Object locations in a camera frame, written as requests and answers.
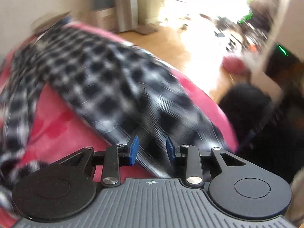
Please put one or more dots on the wheelchair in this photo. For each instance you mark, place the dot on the wheelchair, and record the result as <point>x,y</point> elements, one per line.
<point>228,23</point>

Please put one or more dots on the white water dispenser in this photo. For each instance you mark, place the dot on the white water dispenser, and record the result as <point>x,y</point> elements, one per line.
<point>106,19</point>

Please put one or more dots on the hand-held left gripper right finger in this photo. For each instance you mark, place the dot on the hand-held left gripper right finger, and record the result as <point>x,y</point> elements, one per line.
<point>170,150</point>

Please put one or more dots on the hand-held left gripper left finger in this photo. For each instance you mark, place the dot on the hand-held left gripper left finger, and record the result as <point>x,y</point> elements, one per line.
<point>133,150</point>

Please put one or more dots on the pink bag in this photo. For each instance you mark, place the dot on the pink bag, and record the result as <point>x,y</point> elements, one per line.
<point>234,64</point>

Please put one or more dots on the beige curtain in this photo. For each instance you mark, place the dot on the beige curtain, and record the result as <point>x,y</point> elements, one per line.
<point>127,4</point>

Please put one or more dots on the person's black trouser leg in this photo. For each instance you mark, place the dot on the person's black trouser leg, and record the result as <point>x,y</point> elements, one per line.
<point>249,109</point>

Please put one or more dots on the pink floral blanket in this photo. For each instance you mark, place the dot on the pink floral blanket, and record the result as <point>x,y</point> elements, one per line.
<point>59,128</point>

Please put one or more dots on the brown floor mat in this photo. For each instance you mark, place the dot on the brown floor mat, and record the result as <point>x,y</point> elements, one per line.
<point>147,29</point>

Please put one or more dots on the black white plaid pants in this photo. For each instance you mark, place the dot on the black white plaid pants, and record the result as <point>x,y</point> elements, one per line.
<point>106,83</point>

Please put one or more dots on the person's fuzzy jacket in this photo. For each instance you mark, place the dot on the person's fuzzy jacket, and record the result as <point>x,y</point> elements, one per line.
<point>298,194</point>

